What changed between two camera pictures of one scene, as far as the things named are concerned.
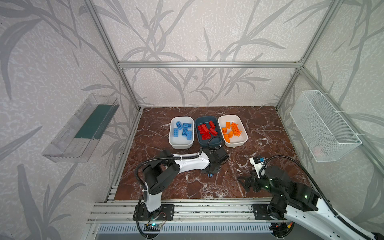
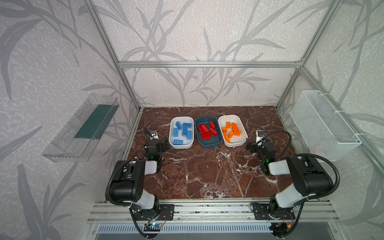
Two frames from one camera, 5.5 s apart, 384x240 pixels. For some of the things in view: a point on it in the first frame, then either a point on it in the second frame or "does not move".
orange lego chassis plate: [235, 129] does not move
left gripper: [211, 169] → [154, 144]
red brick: [206, 136] does not move
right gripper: [252, 182] → [256, 147]
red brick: [213, 132] does not move
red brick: [212, 124] does not move
